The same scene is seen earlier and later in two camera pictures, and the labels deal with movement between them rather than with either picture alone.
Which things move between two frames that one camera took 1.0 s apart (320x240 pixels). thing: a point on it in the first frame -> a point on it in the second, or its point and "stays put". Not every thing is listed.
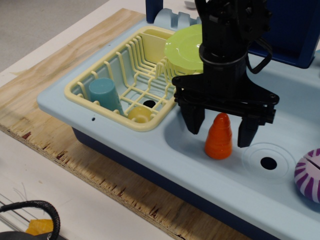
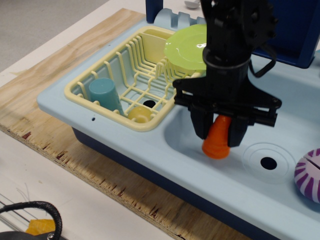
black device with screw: x=22 y=235 stays put
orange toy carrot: x=219 y=144 stays put
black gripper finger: x=247 y=131 -> x=237 y=130
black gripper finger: x=194 y=118 -> x=202 y=120
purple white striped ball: x=307 y=175 stays put
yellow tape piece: x=39 y=226 stays put
